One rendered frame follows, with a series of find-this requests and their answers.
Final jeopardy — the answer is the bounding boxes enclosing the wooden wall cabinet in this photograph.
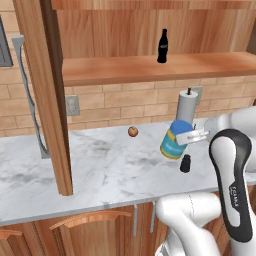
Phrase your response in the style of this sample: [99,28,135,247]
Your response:
[49,0,256,88]

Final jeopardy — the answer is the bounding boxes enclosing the black shaker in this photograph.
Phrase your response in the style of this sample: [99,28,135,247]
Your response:
[179,153,193,174]

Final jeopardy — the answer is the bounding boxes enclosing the black cola bottle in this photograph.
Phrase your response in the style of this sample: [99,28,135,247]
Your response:
[156,28,170,64]

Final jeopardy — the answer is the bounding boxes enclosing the blue and yellow mayonnaise jar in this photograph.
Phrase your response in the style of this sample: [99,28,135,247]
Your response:
[159,119,196,160]

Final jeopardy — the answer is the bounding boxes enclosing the white paper towel roll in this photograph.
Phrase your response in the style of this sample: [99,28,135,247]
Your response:
[175,86,200,127]

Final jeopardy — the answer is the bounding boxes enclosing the grey base cabinet handle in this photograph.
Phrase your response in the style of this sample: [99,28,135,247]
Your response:
[149,200,157,234]
[132,204,139,237]

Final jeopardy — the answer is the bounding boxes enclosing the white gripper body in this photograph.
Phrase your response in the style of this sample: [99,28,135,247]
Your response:
[175,129,211,146]

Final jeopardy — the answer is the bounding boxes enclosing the grey wall appliance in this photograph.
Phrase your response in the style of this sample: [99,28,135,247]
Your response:
[0,15,14,68]

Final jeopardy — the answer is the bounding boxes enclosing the grey cabinet door handle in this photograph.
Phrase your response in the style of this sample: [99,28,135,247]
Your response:
[11,34,52,160]

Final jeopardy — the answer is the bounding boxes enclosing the red apple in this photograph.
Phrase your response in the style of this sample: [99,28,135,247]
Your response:
[127,125,140,138]

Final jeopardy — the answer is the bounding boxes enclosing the grey wall outlet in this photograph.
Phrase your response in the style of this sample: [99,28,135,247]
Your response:
[191,85,205,106]
[65,94,81,117]

